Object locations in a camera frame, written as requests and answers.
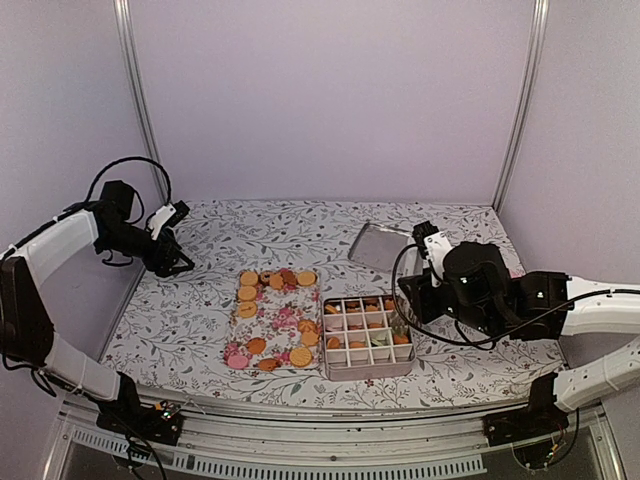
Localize metal divided cookie tin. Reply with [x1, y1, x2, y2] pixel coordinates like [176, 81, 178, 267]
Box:
[323, 295, 415, 382]

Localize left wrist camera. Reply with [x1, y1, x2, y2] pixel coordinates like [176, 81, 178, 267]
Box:
[146, 201, 190, 240]

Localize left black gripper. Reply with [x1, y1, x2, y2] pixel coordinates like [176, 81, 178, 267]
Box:
[98, 221, 196, 277]

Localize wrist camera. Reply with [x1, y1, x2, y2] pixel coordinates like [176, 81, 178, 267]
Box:
[412, 221, 453, 287]
[146, 201, 190, 240]

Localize floral cookie tray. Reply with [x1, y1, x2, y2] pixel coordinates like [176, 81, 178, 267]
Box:
[223, 268, 321, 372]

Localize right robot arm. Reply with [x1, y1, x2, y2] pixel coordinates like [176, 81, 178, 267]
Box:
[391, 238, 639, 446]

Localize swirl orange cookie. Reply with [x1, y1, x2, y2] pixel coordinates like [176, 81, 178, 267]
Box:
[393, 334, 410, 345]

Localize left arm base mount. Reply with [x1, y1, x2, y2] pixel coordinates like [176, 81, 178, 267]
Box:
[96, 401, 184, 446]

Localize aluminium frame post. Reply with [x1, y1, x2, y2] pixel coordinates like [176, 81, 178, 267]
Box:
[112, 0, 175, 214]
[492, 0, 550, 214]

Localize red mark round cookie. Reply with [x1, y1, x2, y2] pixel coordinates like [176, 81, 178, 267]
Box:
[237, 301, 258, 319]

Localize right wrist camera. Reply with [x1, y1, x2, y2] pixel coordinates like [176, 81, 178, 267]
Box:
[412, 221, 453, 287]

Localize metal serving tongs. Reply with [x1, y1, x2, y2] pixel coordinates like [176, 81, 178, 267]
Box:
[388, 311, 411, 344]

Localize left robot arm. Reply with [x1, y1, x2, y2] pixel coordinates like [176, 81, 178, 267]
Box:
[1, 180, 194, 444]

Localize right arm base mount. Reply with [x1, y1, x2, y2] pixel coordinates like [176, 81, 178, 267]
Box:
[482, 405, 569, 471]

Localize right aluminium frame post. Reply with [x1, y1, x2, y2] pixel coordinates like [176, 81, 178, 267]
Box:
[492, 0, 550, 214]

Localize pink plate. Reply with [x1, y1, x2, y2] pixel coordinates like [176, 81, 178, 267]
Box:
[509, 268, 526, 278]

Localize left aluminium frame post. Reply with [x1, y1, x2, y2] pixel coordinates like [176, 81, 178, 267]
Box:
[112, 0, 175, 214]

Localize round tan cookie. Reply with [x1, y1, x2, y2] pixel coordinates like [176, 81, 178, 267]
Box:
[297, 270, 317, 287]

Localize metal tin lid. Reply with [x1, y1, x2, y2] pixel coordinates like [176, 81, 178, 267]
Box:
[347, 222, 413, 273]

